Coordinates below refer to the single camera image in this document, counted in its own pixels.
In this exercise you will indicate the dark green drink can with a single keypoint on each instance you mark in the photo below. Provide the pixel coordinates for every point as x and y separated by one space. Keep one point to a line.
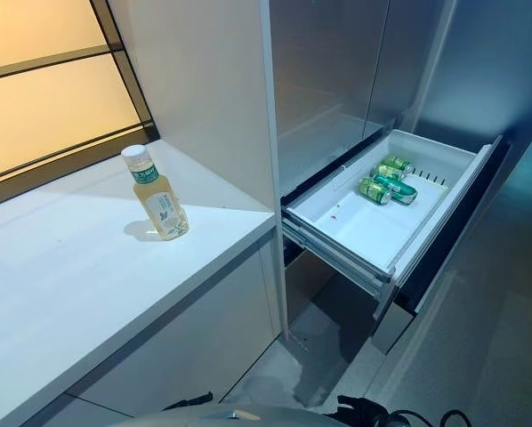
404 190

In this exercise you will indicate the black framed window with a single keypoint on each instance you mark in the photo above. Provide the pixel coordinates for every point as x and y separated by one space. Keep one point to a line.
48 89

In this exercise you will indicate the white fridge drawer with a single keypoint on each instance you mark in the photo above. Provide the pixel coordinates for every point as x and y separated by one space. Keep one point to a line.
364 231

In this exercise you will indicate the tall white cabinet panel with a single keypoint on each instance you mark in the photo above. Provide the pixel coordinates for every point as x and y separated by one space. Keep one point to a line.
203 89

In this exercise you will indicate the clear yellow tea drink bottle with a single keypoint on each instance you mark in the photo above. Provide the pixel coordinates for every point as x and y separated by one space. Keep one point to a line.
159 209

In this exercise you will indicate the steel lower fridge drawer front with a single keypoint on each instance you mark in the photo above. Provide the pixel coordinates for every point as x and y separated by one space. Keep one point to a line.
392 329

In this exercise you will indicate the white counter cabinet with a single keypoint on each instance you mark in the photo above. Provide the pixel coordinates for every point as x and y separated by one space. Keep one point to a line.
70 276

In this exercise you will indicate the stainless steel fridge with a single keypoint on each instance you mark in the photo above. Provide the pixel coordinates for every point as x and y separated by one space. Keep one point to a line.
328 66

